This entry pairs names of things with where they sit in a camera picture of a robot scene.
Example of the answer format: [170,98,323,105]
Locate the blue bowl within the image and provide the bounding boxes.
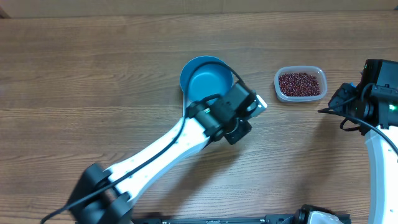
[180,55,234,101]

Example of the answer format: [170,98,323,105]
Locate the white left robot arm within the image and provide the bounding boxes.
[67,82,267,224]

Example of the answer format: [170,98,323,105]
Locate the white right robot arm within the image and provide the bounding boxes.
[320,59,397,223]

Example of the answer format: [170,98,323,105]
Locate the white kitchen scale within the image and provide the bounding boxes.
[182,94,190,117]

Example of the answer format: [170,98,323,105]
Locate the red beans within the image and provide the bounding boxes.
[278,72,321,96]

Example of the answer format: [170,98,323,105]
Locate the clear plastic bean container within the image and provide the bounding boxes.
[274,66,328,103]

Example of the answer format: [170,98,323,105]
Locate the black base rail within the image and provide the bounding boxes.
[130,203,352,224]

